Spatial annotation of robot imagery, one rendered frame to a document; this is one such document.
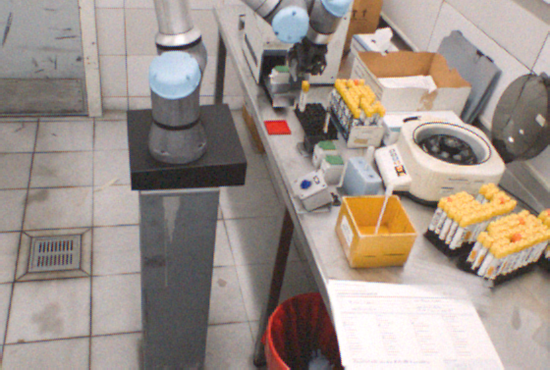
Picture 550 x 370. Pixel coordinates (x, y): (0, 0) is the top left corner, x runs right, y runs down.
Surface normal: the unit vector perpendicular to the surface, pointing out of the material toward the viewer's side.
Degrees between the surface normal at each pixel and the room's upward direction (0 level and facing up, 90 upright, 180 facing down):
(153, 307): 90
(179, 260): 90
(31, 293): 0
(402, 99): 91
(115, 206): 0
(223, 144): 4
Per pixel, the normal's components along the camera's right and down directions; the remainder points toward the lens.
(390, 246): 0.14, 0.64
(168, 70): 0.03, -0.68
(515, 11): -0.98, 0.05
